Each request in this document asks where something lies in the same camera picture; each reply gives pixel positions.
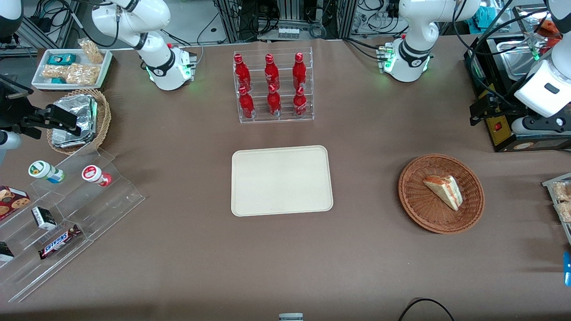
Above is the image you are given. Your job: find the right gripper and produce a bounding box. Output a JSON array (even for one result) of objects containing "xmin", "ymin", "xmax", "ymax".
[{"xmin": 0, "ymin": 75, "xmax": 83, "ymax": 151}]

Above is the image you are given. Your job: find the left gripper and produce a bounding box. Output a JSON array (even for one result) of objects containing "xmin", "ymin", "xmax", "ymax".
[{"xmin": 469, "ymin": 96, "xmax": 571, "ymax": 135}]

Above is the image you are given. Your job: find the triangular sandwich wedge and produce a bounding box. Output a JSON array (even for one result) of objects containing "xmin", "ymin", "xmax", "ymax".
[{"xmin": 423, "ymin": 175, "xmax": 463, "ymax": 211}]

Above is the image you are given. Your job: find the light tan wicker basket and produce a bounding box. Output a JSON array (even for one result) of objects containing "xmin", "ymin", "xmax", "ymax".
[{"xmin": 46, "ymin": 88, "xmax": 112, "ymax": 156}]

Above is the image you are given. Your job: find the white rectangular snack tray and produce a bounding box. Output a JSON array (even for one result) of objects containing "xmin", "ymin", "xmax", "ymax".
[{"xmin": 31, "ymin": 48, "xmax": 113, "ymax": 91}]

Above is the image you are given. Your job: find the clear tray of snacks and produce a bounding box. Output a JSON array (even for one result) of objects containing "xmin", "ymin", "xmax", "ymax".
[{"xmin": 542, "ymin": 173, "xmax": 571, "ymax": 246}]

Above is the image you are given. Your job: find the dark brown wicker basket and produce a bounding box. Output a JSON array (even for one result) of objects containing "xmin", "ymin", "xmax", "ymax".
[{"xmin": 398, "ymin": 154, "xmax": 485, "ymax": 235}]

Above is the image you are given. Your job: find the cream plastic serving tray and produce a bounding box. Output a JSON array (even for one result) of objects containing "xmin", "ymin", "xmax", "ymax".
[{"xmin": 231, "ymin": 145, "xmax": 334, "ymax": 217}]

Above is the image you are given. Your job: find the aluminium foil container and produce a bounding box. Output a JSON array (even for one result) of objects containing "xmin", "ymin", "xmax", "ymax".
[{"xmin": 51, "ymin": 95, "xmax": 98, "ymax": 148}]

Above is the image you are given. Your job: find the green-lidded yogurt bottle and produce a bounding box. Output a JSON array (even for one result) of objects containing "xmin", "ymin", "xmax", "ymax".
[{"xmin": 28, "ymin": 160, "xmax": 65, "ymax": 184}]

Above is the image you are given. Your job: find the clear bag of granola snack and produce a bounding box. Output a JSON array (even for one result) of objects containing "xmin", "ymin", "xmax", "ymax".
[
  {"xmin": 78, "ymin": 38, "xmax": 104, "ymax": 64},
  {"xmin": 41, "ymin": 65, "xmax": 67, "ymax": 80},
  {"xmin": 66, "ymin": 63, "xmax": 100, "ymax": 86}
]

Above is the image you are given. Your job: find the black machine with yellow labels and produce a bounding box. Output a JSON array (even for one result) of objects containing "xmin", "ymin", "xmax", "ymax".
[{"xmin": 464, "ymin": 36, "xmax": 571, "ymax": 153}]

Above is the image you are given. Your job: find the stainless steel pan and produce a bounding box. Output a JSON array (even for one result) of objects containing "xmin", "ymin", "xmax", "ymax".
[{"xmin": 494, "ymin": 39, "xmax": 552, "ymax": 81}]

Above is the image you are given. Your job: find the red-lidded yogurt bottle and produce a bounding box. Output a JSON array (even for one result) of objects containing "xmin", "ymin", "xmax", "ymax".
[{"xmin": 82, "ymin": 165, "xmax": 112, "ymax": 187}]

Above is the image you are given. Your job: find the clear acrylic stepped shelf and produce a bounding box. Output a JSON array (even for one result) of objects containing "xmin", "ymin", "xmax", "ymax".
[{"xmin": 0, "ymin": 147, "xmax": 146, "ymax": 304}]

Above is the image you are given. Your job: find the chocolate chip cookie box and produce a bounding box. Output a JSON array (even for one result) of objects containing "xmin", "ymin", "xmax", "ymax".
[{"xmin": 0, "ymin": 185, "xmax": 31, "ymax": 221}]

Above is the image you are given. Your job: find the small black white carton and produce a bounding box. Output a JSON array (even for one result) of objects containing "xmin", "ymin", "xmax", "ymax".
[{"xmin": 31, "ymin": 206, "xmax": 57, "ymax": 230}]

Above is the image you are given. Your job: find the Snickers chocolate bar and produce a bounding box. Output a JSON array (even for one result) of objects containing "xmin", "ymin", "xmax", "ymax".
[{"xmin": 38, "ymin": 224, "xmax": 82, "ymax": 260}]

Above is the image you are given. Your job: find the red cola bottle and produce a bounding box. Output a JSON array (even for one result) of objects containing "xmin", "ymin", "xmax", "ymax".
[
  {"xmin": 234, "ymin": 53, "xmax": 252, "ymax": 92},
  {"xmin": 264, "ymin": 53, "xmax": 280, "ymax": 90},
  {"xmin": 267, "ymin": 85, "xmax": 282, "ymax": 117},
  {"xmin": 239, "ymin": 86, "xmax": 256, "ymax": 119},
  {"xmin": 293, "ymin": 86, "xmax": 308, "ymax": 118},
  {"xmin": 292, "ymin": 52, "xmax": 307, "ymax": 90}
]

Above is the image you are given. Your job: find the clear acrylic bottle rack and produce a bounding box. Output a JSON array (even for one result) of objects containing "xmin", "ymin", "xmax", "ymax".
[{"xmin": 233, "ymin": 47, "xmax": 315, "ymax": 124}]

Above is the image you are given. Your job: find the black cable loop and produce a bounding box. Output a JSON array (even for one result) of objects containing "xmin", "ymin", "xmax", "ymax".
[{"xmin": 397, "ymin": 298, "xmax": 455, "ymax": 321}]

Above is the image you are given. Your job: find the aluminium frame equipment rack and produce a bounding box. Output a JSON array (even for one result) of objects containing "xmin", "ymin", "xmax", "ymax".
[{"xmin": 214, "ymin": 0, "xmax": 357, "ymax": 41}]

